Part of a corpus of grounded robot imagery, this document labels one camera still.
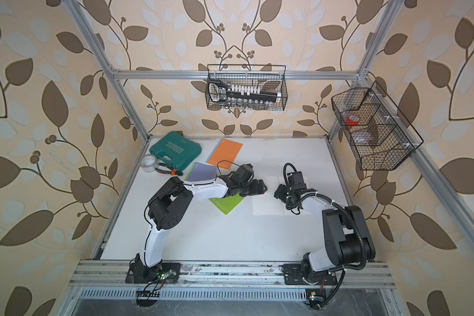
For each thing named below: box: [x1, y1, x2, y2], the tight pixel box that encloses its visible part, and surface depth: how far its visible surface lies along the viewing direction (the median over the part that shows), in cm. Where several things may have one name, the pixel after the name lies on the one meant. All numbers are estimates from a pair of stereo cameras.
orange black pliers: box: [154, 162, 184, 176], surface depth 106 cm
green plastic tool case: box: [148, 131, 203, 170], surface depth 111 cm
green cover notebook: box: [208, 192, 245, 216], surface depth 94 cm
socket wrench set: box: [208, 79, 282, 109], surface depth 86 cm
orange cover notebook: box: [205, 138, 243, 170], surface depth 116 cm
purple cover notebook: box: [184, 161, 218, 182], surface depth 107 cm
